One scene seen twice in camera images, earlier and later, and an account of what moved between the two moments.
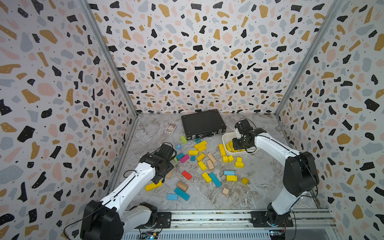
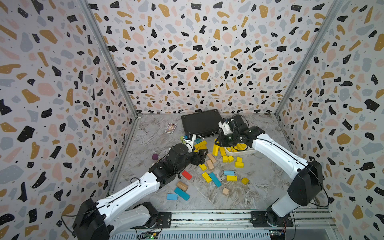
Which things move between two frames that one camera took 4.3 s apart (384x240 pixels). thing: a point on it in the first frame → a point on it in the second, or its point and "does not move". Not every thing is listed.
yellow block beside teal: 206,177 does not move
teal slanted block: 216,181 does not move
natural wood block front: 182,186 does not move
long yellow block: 222,150 → 215,151
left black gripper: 169,166 → 201,160
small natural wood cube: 225,191 does not move
